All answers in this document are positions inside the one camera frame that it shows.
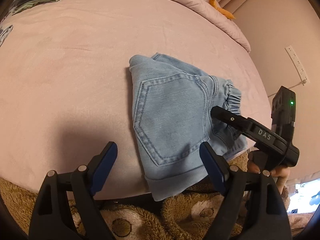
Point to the light blue denim pants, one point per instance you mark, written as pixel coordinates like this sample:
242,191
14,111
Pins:
171,108

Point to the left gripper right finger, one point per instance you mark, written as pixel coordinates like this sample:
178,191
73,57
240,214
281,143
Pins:
216,167

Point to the folded light green garment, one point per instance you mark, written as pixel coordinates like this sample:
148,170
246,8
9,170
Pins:
22,5

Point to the pink bed sheet mattress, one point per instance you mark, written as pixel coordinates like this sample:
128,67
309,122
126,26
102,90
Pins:
66,87

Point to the white wall power strip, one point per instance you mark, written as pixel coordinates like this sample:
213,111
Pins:
297,64

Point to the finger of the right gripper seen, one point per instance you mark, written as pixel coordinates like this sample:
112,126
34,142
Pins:
236,121

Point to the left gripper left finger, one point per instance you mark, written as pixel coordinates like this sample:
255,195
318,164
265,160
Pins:
100,166

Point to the brown fluffy robe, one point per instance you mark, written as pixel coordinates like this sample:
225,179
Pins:
64,208

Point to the plaid pillow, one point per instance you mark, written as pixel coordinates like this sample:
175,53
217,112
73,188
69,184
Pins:
6,30

